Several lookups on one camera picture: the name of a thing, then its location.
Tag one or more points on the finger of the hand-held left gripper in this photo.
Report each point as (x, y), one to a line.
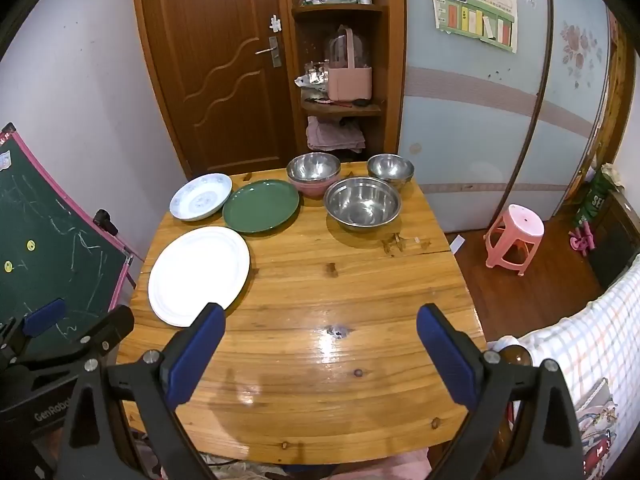
(45, 317)
(112, 325)

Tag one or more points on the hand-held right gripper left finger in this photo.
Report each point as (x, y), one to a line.
(197, 355)

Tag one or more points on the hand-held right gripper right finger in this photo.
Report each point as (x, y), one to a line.
(445, 355)

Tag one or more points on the white blue-patterned plate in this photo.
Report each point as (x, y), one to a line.
(200, 197)

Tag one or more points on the green plate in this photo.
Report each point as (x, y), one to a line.
(260, 207)

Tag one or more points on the large steel bowl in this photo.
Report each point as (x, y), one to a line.
(362, 205)

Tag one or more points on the small steel bowl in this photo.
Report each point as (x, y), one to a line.
(390, 167)

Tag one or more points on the pink steel bowl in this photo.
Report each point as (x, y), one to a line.
(312, 167)

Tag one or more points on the black chalkboard clamp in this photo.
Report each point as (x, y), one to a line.
(105, 220)

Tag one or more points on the white paper slip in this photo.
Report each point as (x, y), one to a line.
(457, 244)

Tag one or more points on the pink plastic stool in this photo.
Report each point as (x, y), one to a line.
(520, 222)

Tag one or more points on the chair with checked cloth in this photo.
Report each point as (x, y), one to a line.
(600, 335)

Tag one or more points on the pink toy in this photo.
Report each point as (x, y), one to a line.
(582, 242)

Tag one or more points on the green bag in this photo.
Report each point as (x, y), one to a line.
(597, 197)

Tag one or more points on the pale blue sliding wardrobe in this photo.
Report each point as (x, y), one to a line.
(475, 135)

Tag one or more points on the folded pink cloth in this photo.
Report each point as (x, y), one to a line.
(335, 135)

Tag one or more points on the brown wooden door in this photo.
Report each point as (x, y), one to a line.
(210, 60)

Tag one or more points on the wooden corner shelf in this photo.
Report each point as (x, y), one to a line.
(392, 60)

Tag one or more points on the silver foil packets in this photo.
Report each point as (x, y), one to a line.
(312, 76)

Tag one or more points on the white door hook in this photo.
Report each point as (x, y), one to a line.
(274, 22)

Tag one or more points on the brown wooden chair post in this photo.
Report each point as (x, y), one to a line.
(517, 355)

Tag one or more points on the green chalkboard pink frame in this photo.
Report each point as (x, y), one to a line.
(50, 235)

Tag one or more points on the wall poster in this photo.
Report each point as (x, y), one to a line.
(475, 5)

